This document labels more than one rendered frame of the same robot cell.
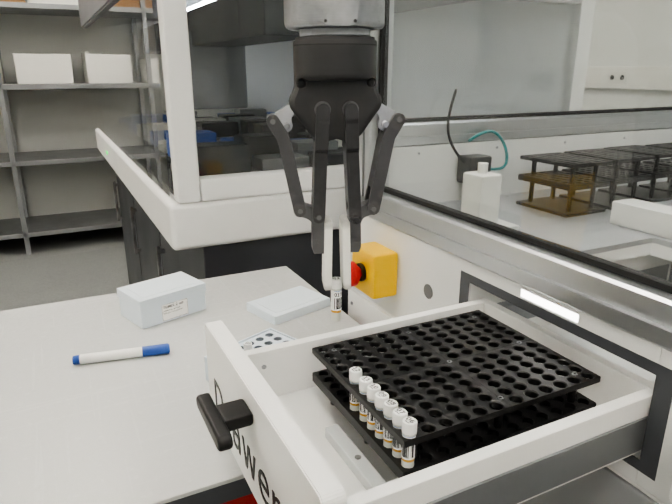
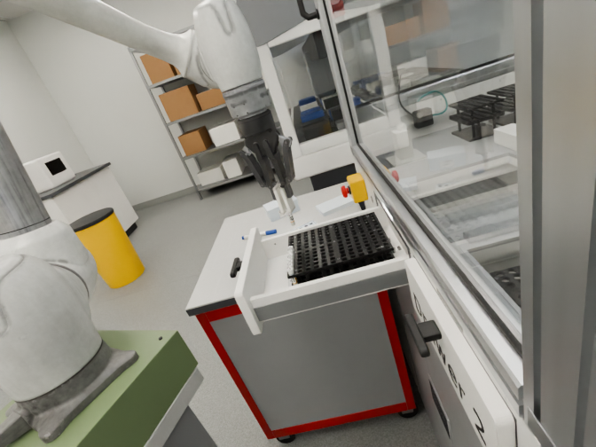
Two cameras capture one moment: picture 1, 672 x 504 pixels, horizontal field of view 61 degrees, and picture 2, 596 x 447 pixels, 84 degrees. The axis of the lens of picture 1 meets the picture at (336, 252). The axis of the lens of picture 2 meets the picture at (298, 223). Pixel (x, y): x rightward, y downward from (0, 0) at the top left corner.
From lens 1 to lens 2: 44 cm
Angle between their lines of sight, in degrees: 33
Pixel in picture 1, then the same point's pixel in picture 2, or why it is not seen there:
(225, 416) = (237, 266)
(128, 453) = not seen: hidden behind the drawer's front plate
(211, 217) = (309, 162)
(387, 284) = (361, 195)
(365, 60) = (260, 124)
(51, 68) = not seen: hidden behind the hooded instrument
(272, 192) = (337, 143)
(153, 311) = (275, 214)
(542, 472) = (347, 290)
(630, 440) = (403, 278)
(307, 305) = (341, 205)
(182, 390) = not seen: hidden behind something
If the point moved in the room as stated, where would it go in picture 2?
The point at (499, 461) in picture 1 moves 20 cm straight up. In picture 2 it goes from (320, 285) to (287, 193)
